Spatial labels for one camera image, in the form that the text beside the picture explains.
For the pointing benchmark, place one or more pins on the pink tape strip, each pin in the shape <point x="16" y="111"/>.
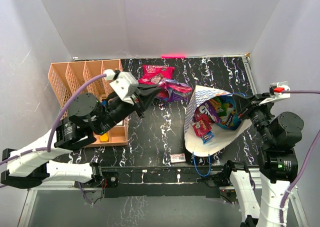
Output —
<point x="173" y="56"/>

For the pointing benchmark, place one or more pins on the red candy packet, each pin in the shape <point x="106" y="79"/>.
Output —
<point x="202" y="125"/>

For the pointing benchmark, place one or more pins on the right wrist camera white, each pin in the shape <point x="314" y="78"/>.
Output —
<point x="277" y="93"/>

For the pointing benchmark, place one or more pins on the yellow item in organizer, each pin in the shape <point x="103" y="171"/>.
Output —
<point x="104" y="138"/>

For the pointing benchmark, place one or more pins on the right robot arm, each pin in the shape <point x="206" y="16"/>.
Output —
<point x="278" y="164"/>

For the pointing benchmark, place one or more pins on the blue m&m packet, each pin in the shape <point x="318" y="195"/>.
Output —
<point x="207" y="137"/>

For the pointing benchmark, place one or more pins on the purple candy bag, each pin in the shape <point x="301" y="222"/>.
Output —
<point x="173" y="91"/>

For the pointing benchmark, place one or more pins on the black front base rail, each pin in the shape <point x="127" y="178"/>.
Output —
<point x="170" y="181"/>

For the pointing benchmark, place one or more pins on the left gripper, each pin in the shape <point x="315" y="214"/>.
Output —
<point x="145" y="94"/>

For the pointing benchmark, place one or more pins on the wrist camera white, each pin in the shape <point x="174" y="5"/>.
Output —
<point x="123" y="83"/>
<point x="277" y="93"/>

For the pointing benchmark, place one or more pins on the colourful skittles bag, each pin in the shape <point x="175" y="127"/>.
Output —
<point x="221" y="110"/>

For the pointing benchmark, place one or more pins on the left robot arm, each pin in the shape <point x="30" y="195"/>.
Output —
<point x="87" y="118"/>

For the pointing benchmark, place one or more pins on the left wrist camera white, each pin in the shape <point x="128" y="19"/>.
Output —
<point x="123" y="83"/>

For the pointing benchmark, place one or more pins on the pink popcorn snack bag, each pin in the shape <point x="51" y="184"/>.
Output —
<point x="154" y="74"/>

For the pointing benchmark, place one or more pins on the checkered paper bag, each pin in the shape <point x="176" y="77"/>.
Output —
<point x="222" y="137"/>

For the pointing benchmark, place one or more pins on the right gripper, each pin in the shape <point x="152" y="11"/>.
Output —
<point x="242" y="102"/>

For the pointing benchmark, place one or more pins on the small white red box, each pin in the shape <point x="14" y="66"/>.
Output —
<point x="177" y="158"/>

